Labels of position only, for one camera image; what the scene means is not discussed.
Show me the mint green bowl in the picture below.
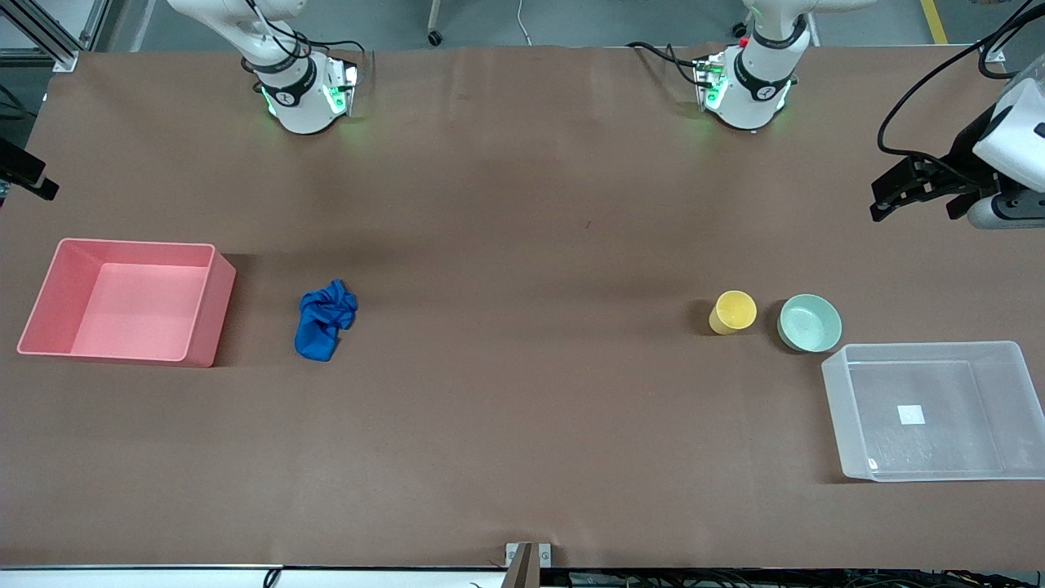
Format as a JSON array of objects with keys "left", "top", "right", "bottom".
[{"left": 776, "top": 293, "right": 843, "bottom": 354}]

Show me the yellow plastic cup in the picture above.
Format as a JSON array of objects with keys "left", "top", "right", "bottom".
[{"left": 708, "top": 290, "right": 758, "bottom": 336}]

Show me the blue cloth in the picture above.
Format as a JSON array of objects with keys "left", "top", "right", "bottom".
[{"left": 294, "top": 279, "right": 359, "bottom": 363}]

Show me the clear plastic box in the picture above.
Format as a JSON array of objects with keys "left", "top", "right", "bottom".
[{"left": 820, "top": 341, "right": 1045, "bottom": 483}]

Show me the pink plastic bin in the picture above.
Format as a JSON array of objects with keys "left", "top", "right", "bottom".
[{"left": 16, "top": 238, "right": 238, "bottom": 368}]

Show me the yellow floor tape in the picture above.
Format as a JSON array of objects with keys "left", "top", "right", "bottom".
[{"left": 920, "top": 0, "right": 950, "bottom": 46}]

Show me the brown paper table cover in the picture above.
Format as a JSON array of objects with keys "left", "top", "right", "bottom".
[{"left": 0, "top": 45, "right": 1045, "bottom": 570}]

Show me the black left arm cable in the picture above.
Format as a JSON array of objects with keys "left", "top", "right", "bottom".
[{"left": 878, "top": 0, "right": 1045, "bottom": 164}]

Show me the aluminium frame profile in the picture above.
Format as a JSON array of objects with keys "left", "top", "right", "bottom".
[{"left": 0, "top": 0, "right": 111, "bottom": 73}]

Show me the black left base cable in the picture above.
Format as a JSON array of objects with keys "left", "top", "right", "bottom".
[{"left": 626, "top": 41, "right": 705, "bottom": 87}]

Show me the black base cable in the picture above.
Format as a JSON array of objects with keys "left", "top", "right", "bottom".
[
  {"left": 245, "top": 0, "right": 366, "bottom": 82},
  {"left": 626, "top": 41, "right": 705, "bottom": 87}
]

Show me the black right base cable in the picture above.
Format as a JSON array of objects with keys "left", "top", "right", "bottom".
[{"left": 245, "top": 0, "right": 366, "bottom": 82}]

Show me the metal table edge bracket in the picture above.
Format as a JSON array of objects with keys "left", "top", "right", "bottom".
[{"left": 504, "top": 542, "right": 553, "bottom": 588}]

